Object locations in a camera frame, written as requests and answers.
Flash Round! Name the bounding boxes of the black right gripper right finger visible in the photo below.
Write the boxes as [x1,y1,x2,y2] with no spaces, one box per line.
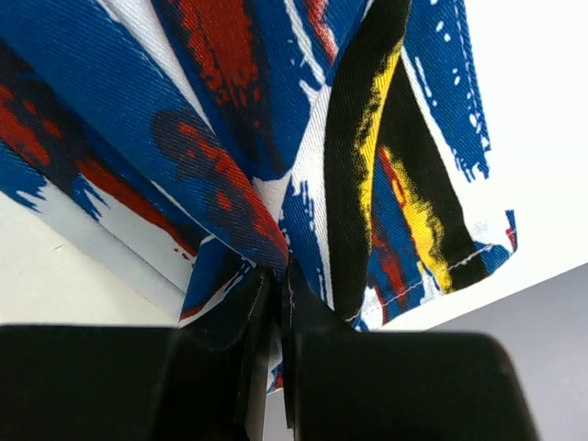
[282,264,538,441]

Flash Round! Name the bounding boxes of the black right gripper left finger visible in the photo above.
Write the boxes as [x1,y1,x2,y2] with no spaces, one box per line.
[1,269,275,440]

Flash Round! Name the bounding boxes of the blue patterned trousers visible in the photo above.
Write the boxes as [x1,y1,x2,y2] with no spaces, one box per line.
[0,0,518,391]

